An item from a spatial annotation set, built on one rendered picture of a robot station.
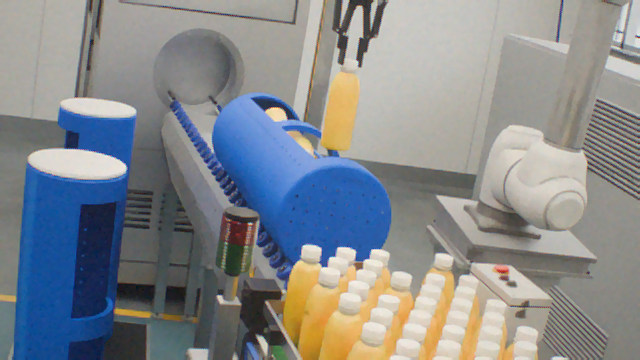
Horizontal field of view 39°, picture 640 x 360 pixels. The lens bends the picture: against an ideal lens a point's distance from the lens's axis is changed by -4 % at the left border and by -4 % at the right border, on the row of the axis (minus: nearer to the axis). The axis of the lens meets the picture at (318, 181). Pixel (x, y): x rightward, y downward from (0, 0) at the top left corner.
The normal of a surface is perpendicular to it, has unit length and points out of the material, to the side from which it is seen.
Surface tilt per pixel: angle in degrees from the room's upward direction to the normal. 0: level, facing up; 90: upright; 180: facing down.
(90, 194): 90
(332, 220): 90
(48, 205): 90
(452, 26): 90
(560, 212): 100
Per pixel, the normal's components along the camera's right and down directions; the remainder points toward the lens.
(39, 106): 0.16, 0.26
